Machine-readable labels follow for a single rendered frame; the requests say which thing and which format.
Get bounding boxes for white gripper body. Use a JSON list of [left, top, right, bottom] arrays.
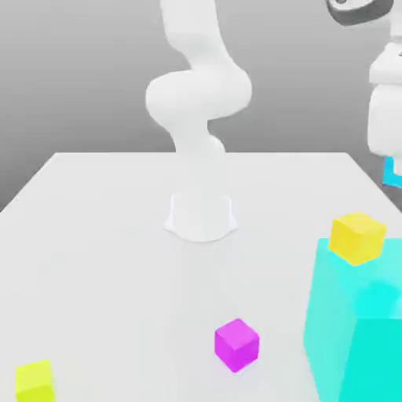
[[366, 82, 402, 159]]

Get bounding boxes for small blue cube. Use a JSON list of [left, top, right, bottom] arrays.
[[382, 155, 402, 190]]

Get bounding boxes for small yellow cube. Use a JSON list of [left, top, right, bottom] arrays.
[[327, 210, 388, 268]]

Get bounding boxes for small magenta cube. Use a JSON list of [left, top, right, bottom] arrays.
[[214, 317, 261, 374]]

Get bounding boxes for small lime cube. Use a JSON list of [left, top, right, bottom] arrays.
[[14, 359, 57, 402]]

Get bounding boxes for large cyan box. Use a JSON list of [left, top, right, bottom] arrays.
[[302, 236, 402, 402]]

